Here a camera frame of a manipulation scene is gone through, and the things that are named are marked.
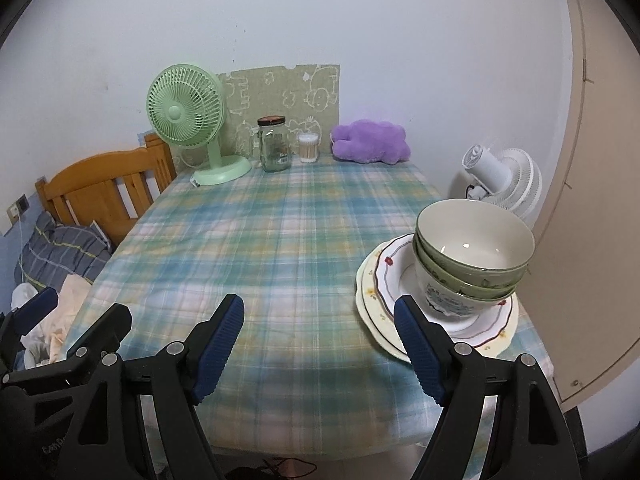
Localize wall socket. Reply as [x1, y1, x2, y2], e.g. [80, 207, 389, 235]
[9, 195, 30, 227]

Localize wooden bed headboard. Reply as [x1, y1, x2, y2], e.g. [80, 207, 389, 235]
[35, 132, 178, 248]

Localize round yellow flower plate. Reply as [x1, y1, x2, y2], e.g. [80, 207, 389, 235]
[356, 242, 521, 357]

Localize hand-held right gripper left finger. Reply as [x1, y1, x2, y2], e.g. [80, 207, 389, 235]
[65, 294, 246, 480]

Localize white cloth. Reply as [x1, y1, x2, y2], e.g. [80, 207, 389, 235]
[11, 282, 51, 367]

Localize glass jar with dark lid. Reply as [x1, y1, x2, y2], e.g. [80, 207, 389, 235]
[251, 116, 293, 173]

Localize beige door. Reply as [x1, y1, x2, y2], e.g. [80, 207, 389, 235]
[515, 0, 640, 406]

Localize cotton swab container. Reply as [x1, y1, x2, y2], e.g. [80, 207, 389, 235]
[297, 132, 321, 164]

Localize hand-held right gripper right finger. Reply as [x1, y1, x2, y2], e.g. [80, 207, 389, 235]
[394, 295, 583, 480]

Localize plaid tablecloth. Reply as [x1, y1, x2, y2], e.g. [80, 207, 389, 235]
[57, 157, 556, 461]

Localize cream cloth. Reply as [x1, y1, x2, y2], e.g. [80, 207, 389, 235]
[47, 275, 94, 357]

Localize grey-green floral bowl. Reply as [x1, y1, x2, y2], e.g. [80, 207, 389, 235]
[412, 252, 527, 295]
[412, 260, 519, 319]
[413, 199, 536, 283]

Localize grey plaid pillow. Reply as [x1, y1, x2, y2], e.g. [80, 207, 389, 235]
[15, 210, 113, 286]

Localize green desk fan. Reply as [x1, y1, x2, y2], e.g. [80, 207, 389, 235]
[146, 64, 252, 187]

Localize scalloped yellow flower plate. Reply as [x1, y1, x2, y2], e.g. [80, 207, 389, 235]
[356, 305, 414, 364]

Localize green printed board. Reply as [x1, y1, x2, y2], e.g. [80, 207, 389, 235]
[217, 63, 342, 161]

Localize dark floor cable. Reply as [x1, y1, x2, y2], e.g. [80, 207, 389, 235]
[230, 457, 317, 480]

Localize white clip fan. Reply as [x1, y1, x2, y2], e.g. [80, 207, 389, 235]
[447, 144, 543, 222]

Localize purple plush toy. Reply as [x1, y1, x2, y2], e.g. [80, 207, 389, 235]
[330, 120, 412, 166]

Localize white charging cable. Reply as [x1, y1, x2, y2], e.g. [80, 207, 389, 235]
[14, 220, 27, 281]

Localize small red flower plate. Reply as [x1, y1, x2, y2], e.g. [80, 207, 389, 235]
[372, 234, 514, 350]

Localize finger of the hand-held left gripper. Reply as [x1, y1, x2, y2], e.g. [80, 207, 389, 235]
[62, 303, 134, 362]
[0, 287, 60, 357]

